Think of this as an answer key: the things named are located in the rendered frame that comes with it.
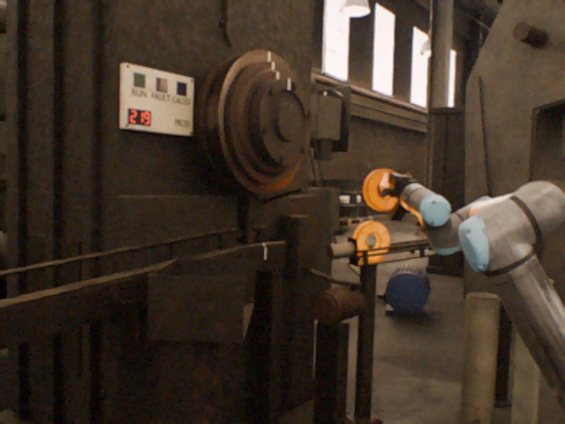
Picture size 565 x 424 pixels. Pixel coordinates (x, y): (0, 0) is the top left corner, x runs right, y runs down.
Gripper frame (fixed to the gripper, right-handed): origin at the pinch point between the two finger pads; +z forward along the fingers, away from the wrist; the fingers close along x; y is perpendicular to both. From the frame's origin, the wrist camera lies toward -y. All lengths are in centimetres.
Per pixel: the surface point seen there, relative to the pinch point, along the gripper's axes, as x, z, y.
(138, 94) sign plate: 89, -12, 28
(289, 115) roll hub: 42.2, -7.3, 24.1
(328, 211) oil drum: -82, 229, -90
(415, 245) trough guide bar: -16.9, -2.9, -23.1
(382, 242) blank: -3.9, -0.3, -23.0
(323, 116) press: -266, 728, -82
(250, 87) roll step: 56, -8, 32
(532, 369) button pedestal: -47, -46, -53
